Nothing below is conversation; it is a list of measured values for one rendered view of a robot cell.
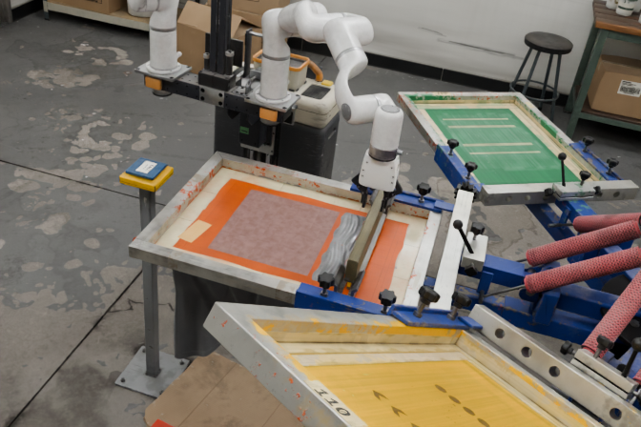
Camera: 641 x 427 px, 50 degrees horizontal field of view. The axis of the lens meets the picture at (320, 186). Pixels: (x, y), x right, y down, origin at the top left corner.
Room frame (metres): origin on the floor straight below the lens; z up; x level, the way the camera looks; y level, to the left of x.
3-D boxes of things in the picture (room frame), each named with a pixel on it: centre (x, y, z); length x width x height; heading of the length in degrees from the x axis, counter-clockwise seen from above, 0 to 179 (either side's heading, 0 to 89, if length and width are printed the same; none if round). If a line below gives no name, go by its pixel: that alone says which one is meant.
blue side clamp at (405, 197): (1.87, -0.25, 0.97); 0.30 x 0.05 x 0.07; 77
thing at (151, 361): (1.89, 0.57, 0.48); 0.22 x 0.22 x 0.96; 77
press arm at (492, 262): (1.52, -0.50, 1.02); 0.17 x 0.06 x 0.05; 77
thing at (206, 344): (1.46, 0.15, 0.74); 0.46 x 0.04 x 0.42; 77
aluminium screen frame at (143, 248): (1.65, 0.05, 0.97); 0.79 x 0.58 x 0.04; 77
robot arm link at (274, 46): (2.20, 0.20, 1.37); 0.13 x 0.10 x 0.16; 121
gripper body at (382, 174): (1.60, -0.15, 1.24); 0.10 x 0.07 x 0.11; 77
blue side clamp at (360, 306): (1.33, -0.12, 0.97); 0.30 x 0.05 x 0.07; 77
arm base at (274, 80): (2.21, 0.20, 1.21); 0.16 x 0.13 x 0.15; 163
